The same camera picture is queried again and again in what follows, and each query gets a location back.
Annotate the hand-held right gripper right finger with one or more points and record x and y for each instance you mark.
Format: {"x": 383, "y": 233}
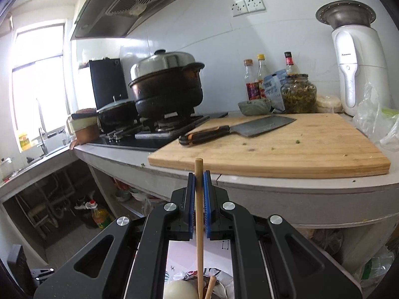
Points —
{"x": 206, "y": 211}

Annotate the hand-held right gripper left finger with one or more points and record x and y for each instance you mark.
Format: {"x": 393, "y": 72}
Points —
{"x": 193, "y": 211}

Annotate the single wooden chopstick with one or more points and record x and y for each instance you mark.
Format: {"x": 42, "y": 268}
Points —
{"x": 199, "y": 168}

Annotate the cream round plastic spoon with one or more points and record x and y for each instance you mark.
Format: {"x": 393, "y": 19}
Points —
{"x": 180, "y": 291}

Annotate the grey drain pipes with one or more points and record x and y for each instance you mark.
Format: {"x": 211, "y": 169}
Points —
{"x": 34, "y": 216}

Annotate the stack of white bowls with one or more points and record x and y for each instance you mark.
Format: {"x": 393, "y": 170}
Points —
{"x": 123, "y": 194}

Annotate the gas stove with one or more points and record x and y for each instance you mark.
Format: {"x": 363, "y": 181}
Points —
{"x": 168, "y": 130}

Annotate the wooden cutting board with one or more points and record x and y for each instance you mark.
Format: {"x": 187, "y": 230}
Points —
{"x": 280, "y": 155}

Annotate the small green bowl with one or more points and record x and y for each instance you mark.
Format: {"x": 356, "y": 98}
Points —
{"x": 254, "y": 107}

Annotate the black pot with steel lid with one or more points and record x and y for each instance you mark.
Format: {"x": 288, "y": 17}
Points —
{"x": 168, "y": 90}

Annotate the black wok with lid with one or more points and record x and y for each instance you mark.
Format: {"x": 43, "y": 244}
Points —
{"x": 117, "y": 113}

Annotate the bag of yellow food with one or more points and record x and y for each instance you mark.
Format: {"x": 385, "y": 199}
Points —
{"x": 327, "y": 241}

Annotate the yellow dish soap bottle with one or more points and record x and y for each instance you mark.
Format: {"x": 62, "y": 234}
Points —
{"x": 25, "y": 141}

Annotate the steel faucet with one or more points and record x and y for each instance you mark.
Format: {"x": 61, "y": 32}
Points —
{"x": 42, "y": 137}

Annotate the clear bottle with red label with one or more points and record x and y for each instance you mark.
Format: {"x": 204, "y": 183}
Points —
{"x": 250, "y": 84}

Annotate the blue packet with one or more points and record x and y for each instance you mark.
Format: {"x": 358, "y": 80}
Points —
{"x": 274, "y": 90}

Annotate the glass jar of pickles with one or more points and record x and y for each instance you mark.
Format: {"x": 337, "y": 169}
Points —
{"x": 297, "y": 96}

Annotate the cream pot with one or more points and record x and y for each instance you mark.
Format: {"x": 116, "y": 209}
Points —
{"x": 73, "y": 126}

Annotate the yellow-capped bottle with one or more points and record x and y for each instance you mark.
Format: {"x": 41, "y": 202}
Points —
{"x": 261, "y": 71}

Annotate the black panel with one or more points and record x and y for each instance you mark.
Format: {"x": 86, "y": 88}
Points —
{"x": 107, "y": 84}

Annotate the stack of white flatbreads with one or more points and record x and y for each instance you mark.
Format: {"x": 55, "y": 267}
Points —
{"x": 329, "y": 104}

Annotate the small clear plastic bag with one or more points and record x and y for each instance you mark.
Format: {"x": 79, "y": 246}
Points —
{"x": 367, "y": 112}

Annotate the large clear plastic bag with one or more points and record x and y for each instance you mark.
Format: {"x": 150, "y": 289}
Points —
{"x": 391, "y": 130}

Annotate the steel range hood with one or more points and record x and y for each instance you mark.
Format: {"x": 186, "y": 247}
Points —
{"x": 124, "y": 6}

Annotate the white kitchen appliance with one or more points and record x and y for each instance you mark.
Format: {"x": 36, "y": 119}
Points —
{"x": 367, "y": 65}

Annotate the white wall socket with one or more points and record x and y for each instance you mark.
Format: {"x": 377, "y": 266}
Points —
{"x": 255, "y": 4}
{"x": 240, "y": 7}

